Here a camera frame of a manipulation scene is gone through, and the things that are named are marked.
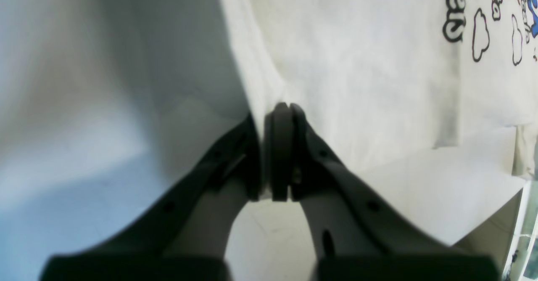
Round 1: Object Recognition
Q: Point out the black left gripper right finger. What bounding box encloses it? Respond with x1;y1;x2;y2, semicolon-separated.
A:
265;103;500;281

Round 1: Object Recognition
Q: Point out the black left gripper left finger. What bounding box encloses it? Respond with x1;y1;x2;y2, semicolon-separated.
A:
40;116;262;281

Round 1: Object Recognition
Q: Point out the white printed T-shirt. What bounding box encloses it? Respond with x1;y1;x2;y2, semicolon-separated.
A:
221;0;537;172

